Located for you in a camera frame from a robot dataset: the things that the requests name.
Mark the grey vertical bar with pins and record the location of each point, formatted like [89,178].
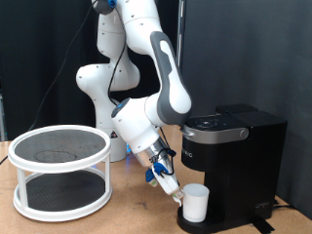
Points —
[2,117]

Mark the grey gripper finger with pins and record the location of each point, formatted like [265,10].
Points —
[179,202]
[177,195]

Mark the dark grey partition panel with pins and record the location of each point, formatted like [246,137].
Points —
[260,39]

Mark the black Keurig coffee machine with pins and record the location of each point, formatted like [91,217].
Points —
[240,169]

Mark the white two-tier turntable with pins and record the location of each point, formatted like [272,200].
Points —
[61,164]

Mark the white mug with green tag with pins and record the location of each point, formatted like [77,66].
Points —
[195,203]

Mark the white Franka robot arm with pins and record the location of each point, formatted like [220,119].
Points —
[136,97]

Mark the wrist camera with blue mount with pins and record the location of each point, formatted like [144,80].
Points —
[150,178]

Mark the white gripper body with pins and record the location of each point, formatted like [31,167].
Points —
[167,182]

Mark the black tape strip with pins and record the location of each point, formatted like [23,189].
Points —
[262,226]

